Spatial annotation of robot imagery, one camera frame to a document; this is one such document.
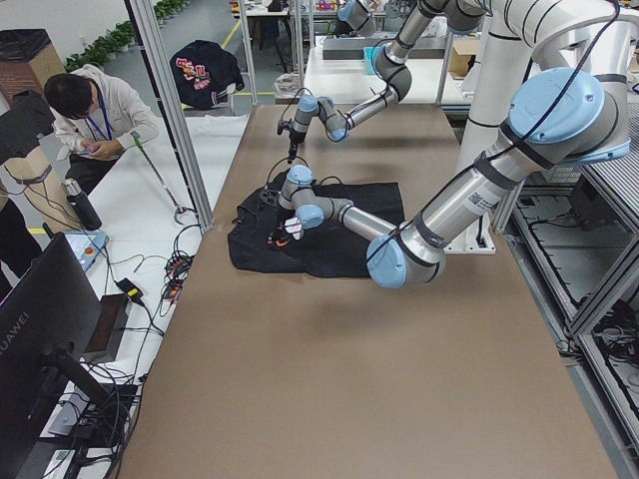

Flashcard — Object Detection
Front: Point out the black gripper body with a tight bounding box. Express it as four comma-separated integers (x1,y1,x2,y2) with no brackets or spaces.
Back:
258,188,280,206
289,127,306,150

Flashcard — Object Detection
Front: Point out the black t-shirt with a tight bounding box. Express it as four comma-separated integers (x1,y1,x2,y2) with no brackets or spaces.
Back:
228,183,404,278

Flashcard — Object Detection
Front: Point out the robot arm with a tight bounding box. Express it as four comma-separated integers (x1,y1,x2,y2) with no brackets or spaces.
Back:
261,67,630,288
278,1,486,162

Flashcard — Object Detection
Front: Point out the blue plastic tray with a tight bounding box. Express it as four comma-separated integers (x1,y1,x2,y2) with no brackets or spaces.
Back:
363,45,383,76

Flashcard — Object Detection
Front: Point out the dark varsity jacket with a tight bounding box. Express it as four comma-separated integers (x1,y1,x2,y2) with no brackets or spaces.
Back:
169,40,245,110

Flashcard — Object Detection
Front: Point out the grabber stick tool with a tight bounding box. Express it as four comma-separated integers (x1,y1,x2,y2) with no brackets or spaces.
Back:
132,132,196,226

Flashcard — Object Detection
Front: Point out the black power adapter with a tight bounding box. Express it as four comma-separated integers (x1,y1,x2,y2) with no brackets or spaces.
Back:
116,278,143,303

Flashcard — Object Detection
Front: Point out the black water bottle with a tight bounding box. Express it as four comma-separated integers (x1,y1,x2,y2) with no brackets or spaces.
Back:
62,179,102,231

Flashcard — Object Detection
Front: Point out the blue teach pendant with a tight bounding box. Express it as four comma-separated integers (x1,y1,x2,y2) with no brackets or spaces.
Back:
64,231,109,271

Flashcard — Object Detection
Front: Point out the seated person white hoodie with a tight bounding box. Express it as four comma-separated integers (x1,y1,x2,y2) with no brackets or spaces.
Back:
44,64,160,194

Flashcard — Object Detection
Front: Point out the dark wooden box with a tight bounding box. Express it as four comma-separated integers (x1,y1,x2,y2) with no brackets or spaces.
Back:
83,293,133,363

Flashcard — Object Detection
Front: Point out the black Huawei monitor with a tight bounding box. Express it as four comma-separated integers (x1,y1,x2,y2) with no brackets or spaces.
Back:
1,234,112,478

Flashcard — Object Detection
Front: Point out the brown cardboard bin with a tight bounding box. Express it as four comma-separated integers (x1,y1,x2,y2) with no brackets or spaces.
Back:
1,29,65,105

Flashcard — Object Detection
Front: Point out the aluminium frame post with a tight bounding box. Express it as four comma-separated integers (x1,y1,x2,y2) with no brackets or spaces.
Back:
125,0,215,232

